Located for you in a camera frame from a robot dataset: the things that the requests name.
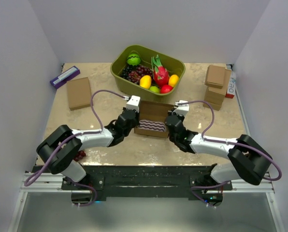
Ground purple black striped cloth pad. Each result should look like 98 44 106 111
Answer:
138 119 166 132

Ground brown cardboard box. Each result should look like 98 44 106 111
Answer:
134 101 173 138
66 77 91 111

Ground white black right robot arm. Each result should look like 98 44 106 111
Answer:
165 113 273 190

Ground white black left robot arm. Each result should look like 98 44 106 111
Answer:
36 107 139 189

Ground flat brown cardboard box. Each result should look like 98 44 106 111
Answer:
66 77 91 111

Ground white red box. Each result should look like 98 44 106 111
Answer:
225 71 236 99

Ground purple white small box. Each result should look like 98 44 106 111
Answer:
50 66 80 89

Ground green toy lime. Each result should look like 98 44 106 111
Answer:
149 86 160 93

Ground dark red toy grapes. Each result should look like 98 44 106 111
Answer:
127 65 153 85

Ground dark blue toy grapes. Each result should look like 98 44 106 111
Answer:
120 66 132 79

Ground red toy apple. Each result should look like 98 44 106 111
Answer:
160 85 173 94

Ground red toy dragon fruit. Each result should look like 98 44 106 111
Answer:
151 55 170 87

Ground yellow orange toy mango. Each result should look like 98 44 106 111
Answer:
168 74 179 87

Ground red grapes on table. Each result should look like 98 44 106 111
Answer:
73 150 86 162

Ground green toy watermelon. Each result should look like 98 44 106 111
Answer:
127 53 141 66

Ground stacked brown cardboard boxes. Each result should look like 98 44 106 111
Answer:
204 65 232 111

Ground olive green plastic basin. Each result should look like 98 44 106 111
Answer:
110 44 185 103

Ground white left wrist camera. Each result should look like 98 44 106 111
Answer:
126 95 141 113

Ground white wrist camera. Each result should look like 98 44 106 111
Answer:
173 100 189 117
126 95 141 113

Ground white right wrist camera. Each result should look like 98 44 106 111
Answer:
173 100 189 117

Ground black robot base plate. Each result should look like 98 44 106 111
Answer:
61 163 232 206

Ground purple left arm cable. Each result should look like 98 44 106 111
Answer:
24 89 130 187

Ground aluminium frame rail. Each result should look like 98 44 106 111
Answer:
19 171 67 193

